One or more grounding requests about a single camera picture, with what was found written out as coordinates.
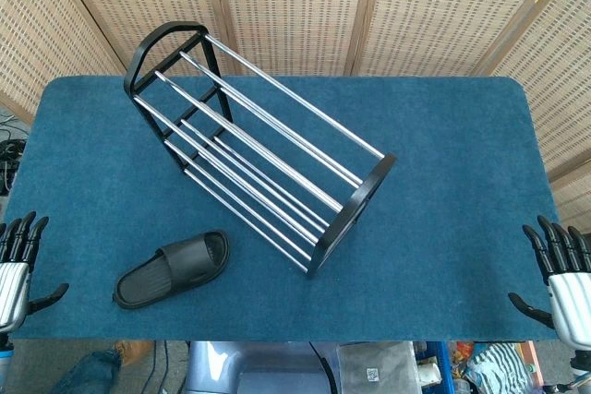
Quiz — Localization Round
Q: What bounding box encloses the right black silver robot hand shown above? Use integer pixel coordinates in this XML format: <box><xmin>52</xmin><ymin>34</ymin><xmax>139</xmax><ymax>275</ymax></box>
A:
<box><xmin>507</xmin><ymin>215</ymin><xmax>591</xmax><ymax>352</ymax></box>

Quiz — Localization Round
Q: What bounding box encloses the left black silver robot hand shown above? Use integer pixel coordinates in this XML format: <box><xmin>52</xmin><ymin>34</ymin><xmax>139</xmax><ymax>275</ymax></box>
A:
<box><xmin>0</xmin><ymin>210</ymin><xmax>71</xmax><ymax>335</ymax></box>

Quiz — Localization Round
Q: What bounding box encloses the black rubber slipper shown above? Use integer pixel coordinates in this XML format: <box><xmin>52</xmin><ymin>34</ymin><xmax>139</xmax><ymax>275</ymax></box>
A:
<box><xmin>112</xmin><ymin>229</ymin><xmax>231</xmax><ymax>309</ymax></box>

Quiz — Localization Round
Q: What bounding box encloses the black chrome shoe rack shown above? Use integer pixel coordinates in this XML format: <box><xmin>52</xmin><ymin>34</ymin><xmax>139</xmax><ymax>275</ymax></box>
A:
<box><xmin>122</xmin><ymin>20</ymin><xmax>398</xmax><ymax>281</ymax></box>

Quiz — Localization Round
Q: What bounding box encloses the striped white black bag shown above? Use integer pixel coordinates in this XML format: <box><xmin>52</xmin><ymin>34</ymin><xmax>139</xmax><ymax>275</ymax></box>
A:
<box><xmin>464</xmin><ymin>342</ymin><xmax>540</xmax><ymax>394</ymax></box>

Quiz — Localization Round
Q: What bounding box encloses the blue jeans leg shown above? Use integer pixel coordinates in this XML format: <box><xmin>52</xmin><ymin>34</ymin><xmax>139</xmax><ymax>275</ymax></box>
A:
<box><xmin>54</xmin><ymin>349</ymin><xmax>124</xmax><ymax>394</ymax></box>

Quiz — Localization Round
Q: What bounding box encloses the tan leather boot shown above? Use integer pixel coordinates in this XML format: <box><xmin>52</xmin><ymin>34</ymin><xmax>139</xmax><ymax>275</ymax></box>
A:
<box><xmin>112</xmin><ymin>340</ymin><xmax>154</xmax><ymax>368</ymax></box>

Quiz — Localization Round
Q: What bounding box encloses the blue carpet mat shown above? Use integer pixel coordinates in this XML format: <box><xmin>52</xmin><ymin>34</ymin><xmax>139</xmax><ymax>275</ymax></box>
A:
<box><xmin>0</xmin><ymin>74</ymin><xmax>562</xmax><ymax>344</ymax></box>

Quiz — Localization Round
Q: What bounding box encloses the clear plastic bag with label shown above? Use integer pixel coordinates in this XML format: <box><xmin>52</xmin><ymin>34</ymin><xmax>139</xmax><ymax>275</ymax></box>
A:
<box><xmin>335</xmin><ymin>341</ymin><xmax>422</xmax><ymax>394</ymax></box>

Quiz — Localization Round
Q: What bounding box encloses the grey plastic bin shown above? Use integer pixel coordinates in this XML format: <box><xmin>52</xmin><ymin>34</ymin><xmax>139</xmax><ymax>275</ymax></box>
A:
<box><xmin>183</xmin><ymin>340</ymin><xmax>334</xmax><ymax>394</ymax></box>

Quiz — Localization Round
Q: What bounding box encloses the woven bamboo folding screen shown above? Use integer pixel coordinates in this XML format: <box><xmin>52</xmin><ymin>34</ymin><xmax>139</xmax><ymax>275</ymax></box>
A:
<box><xmin>0</xmin><ymin>0</ymin><xmax>591</xmax><ymax>233</ymax></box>

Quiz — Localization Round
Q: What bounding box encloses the black cable bundle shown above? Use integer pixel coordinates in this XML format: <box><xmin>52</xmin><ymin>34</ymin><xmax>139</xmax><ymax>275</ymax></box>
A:
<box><xmin>0</xmin><ymin>107</ymin><xmax>30</xmax><ymax>197</ymax></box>

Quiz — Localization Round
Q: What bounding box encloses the blue metal frame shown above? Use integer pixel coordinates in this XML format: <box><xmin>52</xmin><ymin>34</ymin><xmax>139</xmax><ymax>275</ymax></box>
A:
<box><xmin>423</xmin><ymin>340</ymin><xmax>457</xmax><ymax>394</ymax></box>

